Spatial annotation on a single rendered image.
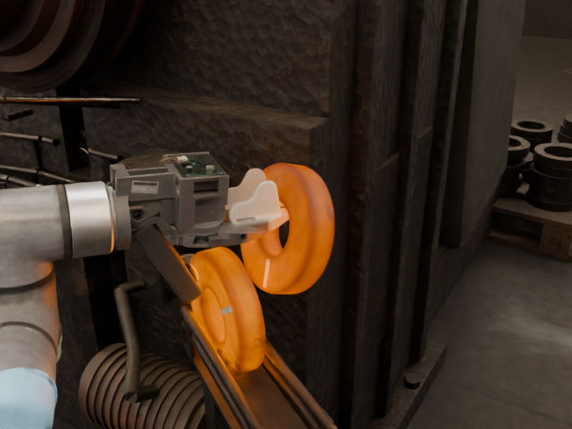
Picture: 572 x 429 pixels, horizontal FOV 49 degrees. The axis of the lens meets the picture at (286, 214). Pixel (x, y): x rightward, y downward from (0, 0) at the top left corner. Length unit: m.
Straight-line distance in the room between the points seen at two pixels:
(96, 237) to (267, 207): 0.19
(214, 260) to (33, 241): 0.20
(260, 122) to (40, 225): 0.39
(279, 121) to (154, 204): 0.30
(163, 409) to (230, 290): 0.29
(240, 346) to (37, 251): 0.24
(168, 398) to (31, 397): 0.41
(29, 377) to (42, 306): 0.12
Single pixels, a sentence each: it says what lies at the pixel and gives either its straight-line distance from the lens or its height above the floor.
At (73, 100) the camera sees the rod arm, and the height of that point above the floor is 0.88.
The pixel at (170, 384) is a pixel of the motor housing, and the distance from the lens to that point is 0.94.
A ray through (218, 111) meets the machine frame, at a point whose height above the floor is 0.87.
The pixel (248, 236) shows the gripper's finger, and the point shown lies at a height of 0.83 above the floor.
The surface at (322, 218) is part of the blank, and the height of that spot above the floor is 0.84.
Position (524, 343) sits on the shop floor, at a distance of 2.00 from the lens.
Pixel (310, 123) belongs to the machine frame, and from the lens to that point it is 0.89.
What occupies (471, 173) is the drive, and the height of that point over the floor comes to 0.50.
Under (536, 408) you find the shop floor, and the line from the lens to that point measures 1.78.
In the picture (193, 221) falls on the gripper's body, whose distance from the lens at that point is 0.66.
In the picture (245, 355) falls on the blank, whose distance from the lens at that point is 0.72.
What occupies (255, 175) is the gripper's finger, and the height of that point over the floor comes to 0.87.
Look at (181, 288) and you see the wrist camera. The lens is 0.71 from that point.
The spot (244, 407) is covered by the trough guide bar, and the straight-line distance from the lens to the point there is 0.65.
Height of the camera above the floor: 1.14
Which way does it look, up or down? 26 degrees down
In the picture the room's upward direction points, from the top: straight up
